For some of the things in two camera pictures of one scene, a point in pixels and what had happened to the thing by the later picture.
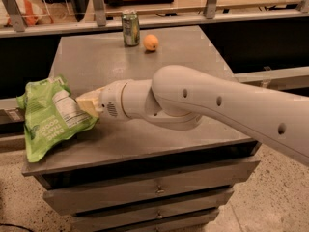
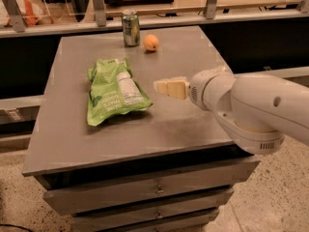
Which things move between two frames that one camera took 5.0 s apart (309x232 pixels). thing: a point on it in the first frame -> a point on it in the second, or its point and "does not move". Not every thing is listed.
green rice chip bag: x=51 y=115 -> x=113 y=90
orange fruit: x=151 y=42 does not move
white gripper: x=111 y=100 -> x=197 y=89
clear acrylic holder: x=55 y=1 does not move
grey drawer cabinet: x=131 y=174 does not move
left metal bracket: x=13 y=8 does not move
